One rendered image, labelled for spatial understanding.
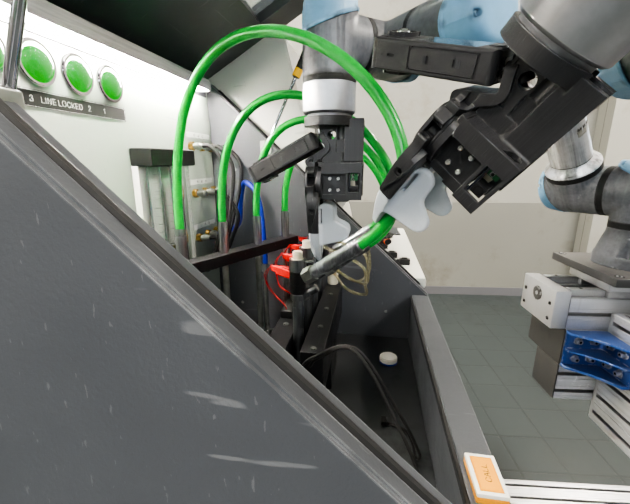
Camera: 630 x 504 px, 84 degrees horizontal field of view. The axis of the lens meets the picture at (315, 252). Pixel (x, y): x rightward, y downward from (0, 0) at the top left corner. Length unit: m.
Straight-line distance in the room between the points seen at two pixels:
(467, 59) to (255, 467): 0.33
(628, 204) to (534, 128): 0.72
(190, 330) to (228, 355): 0.03
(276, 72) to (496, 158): 0.71
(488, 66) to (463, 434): 0.40
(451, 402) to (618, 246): 0.60
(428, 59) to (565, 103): 0.11
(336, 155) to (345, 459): 0.39
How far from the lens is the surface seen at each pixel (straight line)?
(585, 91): 0.30
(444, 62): 0.33
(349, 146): 0.52
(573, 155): 1.01
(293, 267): 0.56
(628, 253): 1.03
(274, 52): 0.95
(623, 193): 1.02
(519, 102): 0.32
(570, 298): 0.96
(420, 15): 0.52
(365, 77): 0.41
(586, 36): 0.29
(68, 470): 0.36
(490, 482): 0.45
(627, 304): 1.03
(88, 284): 0.26
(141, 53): 0.69
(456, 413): 0.54
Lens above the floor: 1.27
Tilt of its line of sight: 15 degrees down
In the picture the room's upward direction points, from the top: straight up
